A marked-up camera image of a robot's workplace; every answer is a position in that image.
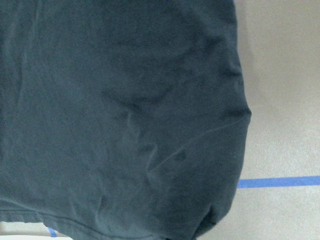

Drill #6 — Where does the black t-shirt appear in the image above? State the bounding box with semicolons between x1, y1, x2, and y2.
0;0;251;240

